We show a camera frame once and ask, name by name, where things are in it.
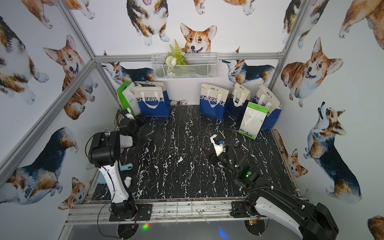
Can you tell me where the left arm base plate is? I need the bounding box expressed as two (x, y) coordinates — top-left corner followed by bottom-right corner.
(109, 204), (153, 222)

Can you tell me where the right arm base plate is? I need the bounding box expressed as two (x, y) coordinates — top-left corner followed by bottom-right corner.
(230, 200), (259, 218)

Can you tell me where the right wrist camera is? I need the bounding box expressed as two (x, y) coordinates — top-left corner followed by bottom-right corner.
(210, 135), (225, 157)

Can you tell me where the blue white bag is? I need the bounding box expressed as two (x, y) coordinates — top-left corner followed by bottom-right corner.
(132, 82), (171, 118)

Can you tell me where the light blue cutting board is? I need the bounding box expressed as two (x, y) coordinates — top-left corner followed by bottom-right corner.
(97, 163), (133, 185)

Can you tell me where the white wire basket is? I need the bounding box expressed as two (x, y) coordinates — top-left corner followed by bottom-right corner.
(151, 53), (219, 80)

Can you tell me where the green white bag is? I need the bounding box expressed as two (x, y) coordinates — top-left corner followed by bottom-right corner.
(239, 102), (269, 140)
(117, 82), (141, 116)

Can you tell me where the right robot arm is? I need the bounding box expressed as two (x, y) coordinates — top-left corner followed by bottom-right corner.
(203, 149), (339, 240)

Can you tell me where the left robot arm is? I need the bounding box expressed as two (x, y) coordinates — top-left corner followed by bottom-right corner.
(86, 109), (147, 219)

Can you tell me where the aluminium front rail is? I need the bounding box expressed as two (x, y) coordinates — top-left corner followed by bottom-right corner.
(65, 198), (244, 225)

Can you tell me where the fern and white flower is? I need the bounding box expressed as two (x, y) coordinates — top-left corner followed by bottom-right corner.
(165, 40), (187, 78)

